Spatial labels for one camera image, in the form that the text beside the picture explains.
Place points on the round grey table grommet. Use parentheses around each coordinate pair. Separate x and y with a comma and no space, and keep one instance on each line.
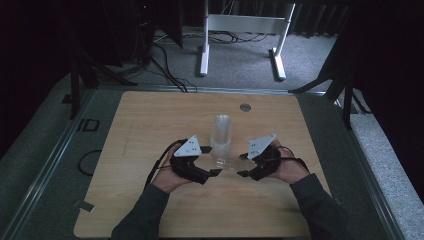
(245,107)

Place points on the person's left hand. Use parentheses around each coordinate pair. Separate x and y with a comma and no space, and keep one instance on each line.
(168,178)

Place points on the person's right hand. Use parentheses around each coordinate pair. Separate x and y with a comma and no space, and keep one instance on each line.
(293,171)

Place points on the grey tape piece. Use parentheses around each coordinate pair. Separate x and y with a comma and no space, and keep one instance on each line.
(85,206)

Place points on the black tripod stand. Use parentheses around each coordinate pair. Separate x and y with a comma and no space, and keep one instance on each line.
(75,80)
(347,96)

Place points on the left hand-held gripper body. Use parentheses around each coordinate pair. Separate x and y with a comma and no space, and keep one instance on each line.
(190,148)

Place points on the tall translucent plastic cup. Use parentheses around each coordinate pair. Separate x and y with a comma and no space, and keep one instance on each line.
(222,140)

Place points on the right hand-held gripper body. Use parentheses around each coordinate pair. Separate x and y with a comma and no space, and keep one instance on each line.
(261,145)

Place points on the dark equipment cabinet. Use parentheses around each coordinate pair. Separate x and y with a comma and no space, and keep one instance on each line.
(133,30)

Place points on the white metal desk frame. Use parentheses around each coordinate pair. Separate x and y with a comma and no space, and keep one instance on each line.
(246,24)

